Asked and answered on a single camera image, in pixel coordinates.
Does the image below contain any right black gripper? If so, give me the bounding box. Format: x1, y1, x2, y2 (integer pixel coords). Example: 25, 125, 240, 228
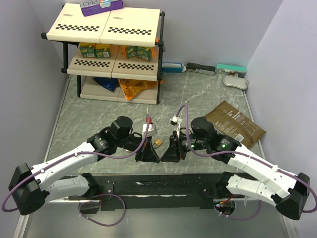
160, 130, 208, 163

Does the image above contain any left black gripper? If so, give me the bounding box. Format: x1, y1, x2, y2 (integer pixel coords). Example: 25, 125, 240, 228
116, 133, 159, 163

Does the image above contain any small brass padlock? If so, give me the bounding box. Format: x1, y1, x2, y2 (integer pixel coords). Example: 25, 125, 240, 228
153, 138, 163, 149

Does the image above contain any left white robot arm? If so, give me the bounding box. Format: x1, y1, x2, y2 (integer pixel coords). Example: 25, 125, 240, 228
8, 116, 157, 216

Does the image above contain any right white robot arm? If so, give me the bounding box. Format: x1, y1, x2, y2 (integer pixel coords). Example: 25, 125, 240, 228
161, 116, 310, 220

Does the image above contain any brown foil pouch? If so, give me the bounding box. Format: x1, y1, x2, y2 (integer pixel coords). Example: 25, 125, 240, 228
205, 101, 266, 148

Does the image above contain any orange snack bag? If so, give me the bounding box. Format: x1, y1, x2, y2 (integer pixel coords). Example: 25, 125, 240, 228
118, 78, 159, 101

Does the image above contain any blue snack bag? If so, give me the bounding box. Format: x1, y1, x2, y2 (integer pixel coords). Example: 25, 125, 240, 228
93, 77, 118, 92

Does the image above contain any blue white flat box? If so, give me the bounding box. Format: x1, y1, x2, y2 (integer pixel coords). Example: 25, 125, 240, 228
161, 62, 187, 73

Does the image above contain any black long box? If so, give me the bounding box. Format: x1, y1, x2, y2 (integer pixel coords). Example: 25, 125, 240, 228
186, 62, 216, 76

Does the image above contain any grey white pad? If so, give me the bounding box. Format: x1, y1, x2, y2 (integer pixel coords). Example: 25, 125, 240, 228
223, 75, 249, 90

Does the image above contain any teal white box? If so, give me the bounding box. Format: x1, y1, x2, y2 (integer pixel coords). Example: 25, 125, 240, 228
215, 63, 246, 77

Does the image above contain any green yellow carton right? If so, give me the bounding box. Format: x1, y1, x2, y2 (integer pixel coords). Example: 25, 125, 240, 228
137, 47, 153, 61

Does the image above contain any green yellow carton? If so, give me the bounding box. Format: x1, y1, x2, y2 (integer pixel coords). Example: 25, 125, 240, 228
137, 47, 153, 61
124, 46, 138, 59
95, 44, 111, 59
79, 42, 96, 58

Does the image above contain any green yellow carton far left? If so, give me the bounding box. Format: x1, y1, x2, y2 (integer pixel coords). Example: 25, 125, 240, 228
79, 42, 96, 58

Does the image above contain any cream black three-tier shelf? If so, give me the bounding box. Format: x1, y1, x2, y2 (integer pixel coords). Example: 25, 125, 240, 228
41, 3, 165, 105

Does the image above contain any purple white box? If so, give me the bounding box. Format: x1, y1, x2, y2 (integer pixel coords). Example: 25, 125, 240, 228
79, 0, 124, 16

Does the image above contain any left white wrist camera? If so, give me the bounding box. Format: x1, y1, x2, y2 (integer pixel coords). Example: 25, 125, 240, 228
142, 117, 157, 137

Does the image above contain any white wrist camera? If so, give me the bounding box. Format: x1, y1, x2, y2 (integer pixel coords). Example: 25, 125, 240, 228
169, 116, 182, 136
142, 117, 157, 137

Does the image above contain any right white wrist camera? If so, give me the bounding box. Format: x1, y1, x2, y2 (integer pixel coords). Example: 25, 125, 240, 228
169, 116, 182, 136

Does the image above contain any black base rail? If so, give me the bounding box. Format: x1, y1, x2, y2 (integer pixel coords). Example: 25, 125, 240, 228
68, 172, 245, 211

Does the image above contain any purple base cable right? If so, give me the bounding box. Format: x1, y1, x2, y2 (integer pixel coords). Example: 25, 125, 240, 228
217, 200, 262, 221

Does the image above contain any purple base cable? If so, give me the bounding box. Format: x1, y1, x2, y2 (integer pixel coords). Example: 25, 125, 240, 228
78, 193, 126, 227
217, 200, 262, 221

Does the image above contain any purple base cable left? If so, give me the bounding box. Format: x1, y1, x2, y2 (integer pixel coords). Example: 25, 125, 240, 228
78, 193, 126, 227

